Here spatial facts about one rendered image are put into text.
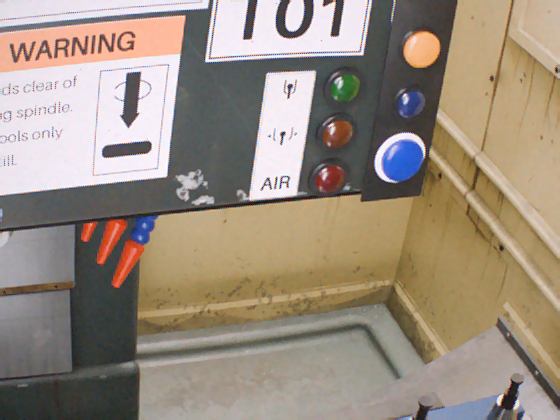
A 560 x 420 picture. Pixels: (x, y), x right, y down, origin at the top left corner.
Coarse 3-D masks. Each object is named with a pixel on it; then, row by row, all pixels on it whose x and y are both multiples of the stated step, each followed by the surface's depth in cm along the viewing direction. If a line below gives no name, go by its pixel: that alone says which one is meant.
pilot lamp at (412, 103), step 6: (408, 96) 66; (414, 96) 66; (420, 96) 66; (402, 102) 66; (408, 102) 66; (414, 102) 66; (420, 102) 66; (402, 108) 66; (408, 108) 66; (414, 108) 66; (420, 108) 67; (402, 114) 67; (408, 114) 67; (414, 114) 67
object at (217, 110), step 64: (384, 0) 62; (192, 64) 60; (256, 64) 61; (320, 64) 63; (384, 64) 65; (192, 128) 62; (256, 128) 64; (64, 192) 61; (128, 192) 63; (192, 192) 65
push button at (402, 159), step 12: (396, 144) 68; (408, 144) 68; (384, 156) 68; (396, 156) 68; (408, 156) 68; (420, 156) 69; (384, 168) 68; (396, 168) 68; (408, 168) 69; (396, 180) 69
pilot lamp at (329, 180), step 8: (328, 168) 67; (336, 168) 67; (320, 176) 67; (328, 176) 67; (336, 176) 67; (344, 176) 68; (320, 184) 67; (328, 184) 67; (336, 184) 68; (328, 192) 68
